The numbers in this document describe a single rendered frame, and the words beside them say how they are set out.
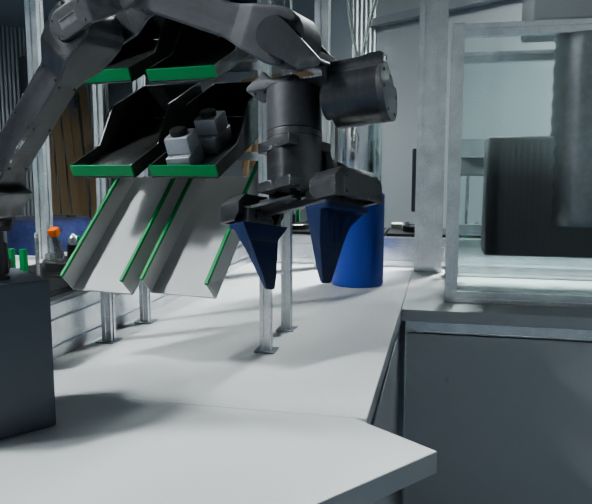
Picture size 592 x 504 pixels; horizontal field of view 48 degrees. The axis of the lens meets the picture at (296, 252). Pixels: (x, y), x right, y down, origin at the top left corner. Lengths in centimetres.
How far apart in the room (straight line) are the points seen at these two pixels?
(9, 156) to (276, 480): 50
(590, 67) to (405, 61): 399
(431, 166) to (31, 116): 156
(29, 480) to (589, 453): 132
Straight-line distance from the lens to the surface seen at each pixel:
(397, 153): 565
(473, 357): 169
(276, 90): 69
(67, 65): 82
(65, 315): 132
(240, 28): 71
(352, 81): 66
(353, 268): 191
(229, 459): 84
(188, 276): 117
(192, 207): 128
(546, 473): 180
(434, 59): 224
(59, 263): 159
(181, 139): 115
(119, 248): 127
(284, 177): 65
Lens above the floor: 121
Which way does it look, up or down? 7 degrees down
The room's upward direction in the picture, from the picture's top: straight up
